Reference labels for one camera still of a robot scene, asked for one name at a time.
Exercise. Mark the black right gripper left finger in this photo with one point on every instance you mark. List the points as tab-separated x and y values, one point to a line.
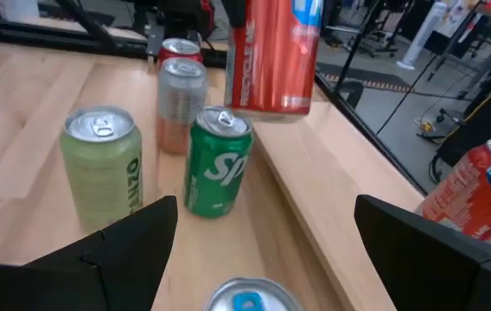
98	276

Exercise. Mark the red Fanta soda can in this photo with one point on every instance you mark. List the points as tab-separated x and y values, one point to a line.
474	194
271	65

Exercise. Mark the black table frame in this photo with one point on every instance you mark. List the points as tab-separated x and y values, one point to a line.
55	36

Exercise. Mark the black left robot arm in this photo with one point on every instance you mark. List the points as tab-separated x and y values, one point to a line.
176	21

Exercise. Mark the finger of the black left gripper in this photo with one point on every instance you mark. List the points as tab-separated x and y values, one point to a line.
234	13

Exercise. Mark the tall slim silver can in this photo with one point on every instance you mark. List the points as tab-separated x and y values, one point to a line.
250	298

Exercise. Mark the dark red cola can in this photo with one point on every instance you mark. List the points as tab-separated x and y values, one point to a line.
179	47

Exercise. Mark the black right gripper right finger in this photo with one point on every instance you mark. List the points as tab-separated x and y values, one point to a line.
435	272

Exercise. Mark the white and pink can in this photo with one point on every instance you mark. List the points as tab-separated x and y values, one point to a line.
180	99

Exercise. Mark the light green can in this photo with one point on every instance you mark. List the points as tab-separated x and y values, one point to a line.
98	181

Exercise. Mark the green Sprite can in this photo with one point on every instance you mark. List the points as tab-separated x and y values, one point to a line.
215	173

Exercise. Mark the white tower fan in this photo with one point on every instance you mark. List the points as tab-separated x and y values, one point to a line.
422	34

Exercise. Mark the black floor box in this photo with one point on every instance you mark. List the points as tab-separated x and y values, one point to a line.
487	125

